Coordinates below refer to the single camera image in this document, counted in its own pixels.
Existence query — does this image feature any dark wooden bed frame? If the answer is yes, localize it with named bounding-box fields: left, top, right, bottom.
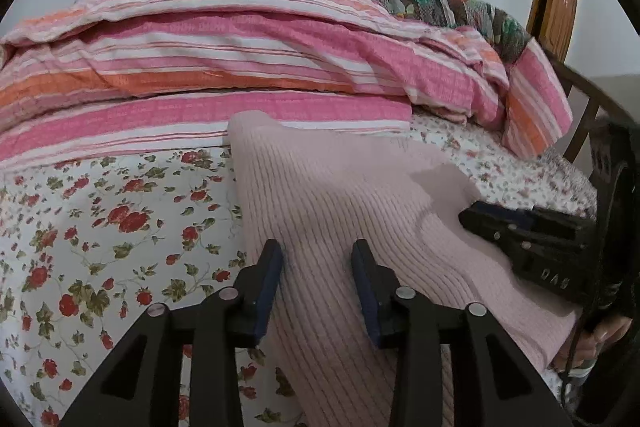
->
left=542, top=47, right=640, bottom=162

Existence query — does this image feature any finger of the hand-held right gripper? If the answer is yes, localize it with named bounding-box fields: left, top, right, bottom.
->
left=458, top=211, right=538, bottom=260
left=470, top=201, right=597, bottom=240

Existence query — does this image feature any white floral bed sheet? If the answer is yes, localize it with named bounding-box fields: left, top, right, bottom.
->
left=0, top=114, right=601, bottom=427

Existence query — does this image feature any pink orange striped quilt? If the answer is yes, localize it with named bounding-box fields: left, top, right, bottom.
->
left=0, top=0, right=575, bottom=160

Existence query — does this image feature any pink ribbed knit sweater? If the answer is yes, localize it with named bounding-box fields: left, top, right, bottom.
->
left=227, top=111, right=581, bottom=427

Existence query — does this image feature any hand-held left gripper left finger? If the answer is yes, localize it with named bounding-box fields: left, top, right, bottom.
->
left=60, top=239, right=285, bottom=427

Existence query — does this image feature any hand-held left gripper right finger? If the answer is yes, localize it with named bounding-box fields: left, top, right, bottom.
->
left=350, top=239, right=574, bottom=427

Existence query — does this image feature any person's right hand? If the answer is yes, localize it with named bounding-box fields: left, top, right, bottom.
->
left=552, top=313, right=632, bottom=373

